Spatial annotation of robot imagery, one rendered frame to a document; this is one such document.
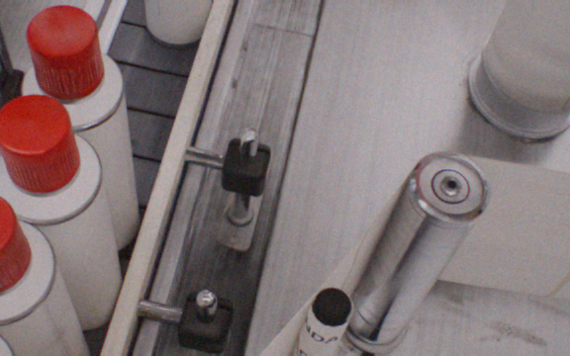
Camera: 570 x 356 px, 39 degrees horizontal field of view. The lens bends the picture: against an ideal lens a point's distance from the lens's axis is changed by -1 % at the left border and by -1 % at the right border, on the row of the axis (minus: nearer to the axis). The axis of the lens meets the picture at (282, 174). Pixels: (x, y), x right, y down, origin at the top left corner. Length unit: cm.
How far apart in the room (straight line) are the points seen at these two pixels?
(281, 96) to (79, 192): 32
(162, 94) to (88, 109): 21
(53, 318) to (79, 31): 14
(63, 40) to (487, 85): 35
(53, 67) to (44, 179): 5
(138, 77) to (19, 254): 30
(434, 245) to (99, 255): 18
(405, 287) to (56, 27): 22
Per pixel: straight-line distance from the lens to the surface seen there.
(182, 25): 63
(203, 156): 56
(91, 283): 47
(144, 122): 61
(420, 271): 43
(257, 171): 54
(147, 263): 52
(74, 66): 39
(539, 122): 64
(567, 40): 57
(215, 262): 61
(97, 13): 56
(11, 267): 36
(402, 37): 68
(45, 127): 37
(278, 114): 68
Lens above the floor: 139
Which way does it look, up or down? 60 degrees down
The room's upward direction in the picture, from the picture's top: 11 degrees clockwise
